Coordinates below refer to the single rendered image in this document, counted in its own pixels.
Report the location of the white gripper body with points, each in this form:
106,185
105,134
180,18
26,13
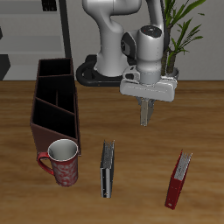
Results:
148,89

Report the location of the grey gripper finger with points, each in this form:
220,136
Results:
151,109
144,115

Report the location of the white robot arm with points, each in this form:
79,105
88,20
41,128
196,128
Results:
110,35

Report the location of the black book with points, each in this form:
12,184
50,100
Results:
106,172

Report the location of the red book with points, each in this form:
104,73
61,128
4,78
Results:
177,183

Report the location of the dark brown desk caddy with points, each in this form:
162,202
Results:
55,116

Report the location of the green pot plant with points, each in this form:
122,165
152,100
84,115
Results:
178,35

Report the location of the red patterned mug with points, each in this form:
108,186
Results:
64,169

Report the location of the dark grey block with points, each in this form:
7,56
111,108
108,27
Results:
4,65

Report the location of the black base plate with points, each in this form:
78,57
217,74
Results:
84,76

